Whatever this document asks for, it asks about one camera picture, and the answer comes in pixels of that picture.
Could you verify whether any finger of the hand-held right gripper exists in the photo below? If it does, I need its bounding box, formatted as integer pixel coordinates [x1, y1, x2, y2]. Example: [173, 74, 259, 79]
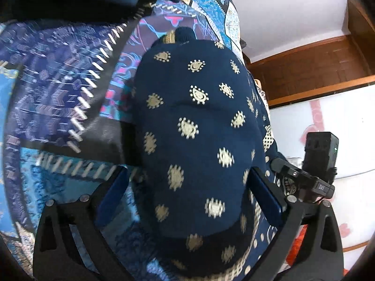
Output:
[270, 157, 297, 180]

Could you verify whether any blue patchwork quilt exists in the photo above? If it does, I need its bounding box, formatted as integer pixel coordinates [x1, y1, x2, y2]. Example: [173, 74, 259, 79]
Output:
[0, 0, 249, 281]

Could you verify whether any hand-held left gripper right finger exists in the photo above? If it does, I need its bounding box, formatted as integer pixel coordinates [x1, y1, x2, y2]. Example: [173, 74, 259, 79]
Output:
[249, 166, 345, 281]

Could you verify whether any white door with pink decals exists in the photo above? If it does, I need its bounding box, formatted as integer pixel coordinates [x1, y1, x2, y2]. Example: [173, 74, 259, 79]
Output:
[268, 83, 375, 273]

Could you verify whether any navy gold-patterned garment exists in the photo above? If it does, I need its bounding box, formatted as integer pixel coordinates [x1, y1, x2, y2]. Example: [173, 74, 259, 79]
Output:
[130, 26, 290, 281]

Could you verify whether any plain navy folded clothing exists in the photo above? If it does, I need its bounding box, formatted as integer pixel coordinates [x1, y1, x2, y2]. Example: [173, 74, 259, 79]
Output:
[0, 0, 183, 27]

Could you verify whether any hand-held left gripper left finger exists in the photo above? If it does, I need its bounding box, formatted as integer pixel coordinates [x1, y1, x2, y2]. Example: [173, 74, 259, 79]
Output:
[32, 165, 133, 281]

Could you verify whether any wooden door frame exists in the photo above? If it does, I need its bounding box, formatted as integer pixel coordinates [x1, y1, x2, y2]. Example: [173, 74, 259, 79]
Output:
[341, 0, 375, 78]

